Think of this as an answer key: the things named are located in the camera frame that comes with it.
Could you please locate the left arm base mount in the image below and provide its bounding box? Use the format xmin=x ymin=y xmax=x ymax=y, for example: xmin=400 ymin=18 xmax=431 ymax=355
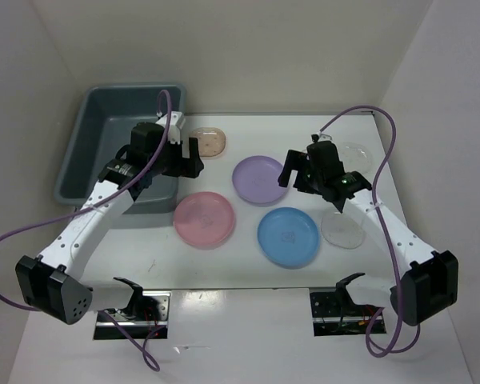
xmin=93 ymin=290 xmax=171 ymax=341

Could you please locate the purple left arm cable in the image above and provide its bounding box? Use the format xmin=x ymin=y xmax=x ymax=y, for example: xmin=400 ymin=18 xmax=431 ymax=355
xmin=0 ymin=90 xmax=175 ymax=373

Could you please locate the grey plastic bin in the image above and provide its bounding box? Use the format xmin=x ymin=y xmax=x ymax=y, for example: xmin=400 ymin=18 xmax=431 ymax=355
xmin=54 ymin=83 xmax=186 ymax=206

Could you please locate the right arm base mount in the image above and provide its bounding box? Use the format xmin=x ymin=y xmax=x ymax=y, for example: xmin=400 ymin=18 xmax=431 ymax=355
xmin=309 ymin=287 xmax=378 ymax=337

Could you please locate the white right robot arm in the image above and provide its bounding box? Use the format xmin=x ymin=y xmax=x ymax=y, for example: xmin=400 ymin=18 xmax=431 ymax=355
xmin=278 ymin=141 xmax=458 ymax=326

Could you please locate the beige speckled dish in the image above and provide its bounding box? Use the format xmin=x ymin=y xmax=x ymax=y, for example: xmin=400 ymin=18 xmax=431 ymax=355
xmin=190 ymin=127 xmax=226 ymax=158

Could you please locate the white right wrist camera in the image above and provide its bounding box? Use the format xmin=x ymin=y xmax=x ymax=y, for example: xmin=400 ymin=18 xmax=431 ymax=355
xmin=311 ymin=132 xmax=333 ymax=143

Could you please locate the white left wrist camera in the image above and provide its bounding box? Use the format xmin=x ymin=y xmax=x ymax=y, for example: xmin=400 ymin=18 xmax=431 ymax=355
xmin=156 ymin=111 xmax=186 ymax=144

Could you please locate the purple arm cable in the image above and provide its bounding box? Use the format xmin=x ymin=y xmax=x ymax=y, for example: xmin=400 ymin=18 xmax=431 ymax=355
xmin=0 ymin=90 xmax=175 ymax=373
xmin=318 ymin=104 xmax=422 ymax=358

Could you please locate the purple plastic plate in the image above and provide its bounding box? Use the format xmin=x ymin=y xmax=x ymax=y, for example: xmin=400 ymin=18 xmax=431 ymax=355
xmin=232 ymin=155 xmax=287 ymax=205

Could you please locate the clear round glass dish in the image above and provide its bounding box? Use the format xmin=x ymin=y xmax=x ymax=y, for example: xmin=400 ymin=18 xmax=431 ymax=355
xmin=337 ymin=142 xmax=373 ymax=175

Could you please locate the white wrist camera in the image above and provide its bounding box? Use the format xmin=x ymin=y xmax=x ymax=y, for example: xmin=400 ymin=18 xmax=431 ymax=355
xmin=156 ymin=111 xmax=186 ymax=144
xmin=311 ymin=132 xmax=333 ymax=143

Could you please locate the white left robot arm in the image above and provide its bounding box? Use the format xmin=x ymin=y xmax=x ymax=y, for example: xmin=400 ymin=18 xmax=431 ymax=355
xmin=15 ymin=112 xmax=204 ymax=325

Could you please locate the clear oval glass dish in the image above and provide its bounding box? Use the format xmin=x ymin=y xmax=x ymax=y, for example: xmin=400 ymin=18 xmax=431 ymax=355
xmin=321 ymin=210 xmax=365 ymax=250

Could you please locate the pink plastic plate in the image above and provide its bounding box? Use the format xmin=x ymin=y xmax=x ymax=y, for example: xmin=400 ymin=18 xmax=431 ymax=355
xmin=173 ymin=191 xmax=236 ymax=249

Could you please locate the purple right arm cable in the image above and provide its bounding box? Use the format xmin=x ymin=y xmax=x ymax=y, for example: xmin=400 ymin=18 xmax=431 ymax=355
xmin=318 ymin=104 xmax=422 ymax=358

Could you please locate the blue plastic plate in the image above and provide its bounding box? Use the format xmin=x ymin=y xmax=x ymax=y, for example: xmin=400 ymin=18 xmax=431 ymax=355
xmin=257 ymin=207 xmax=320 ymax=269

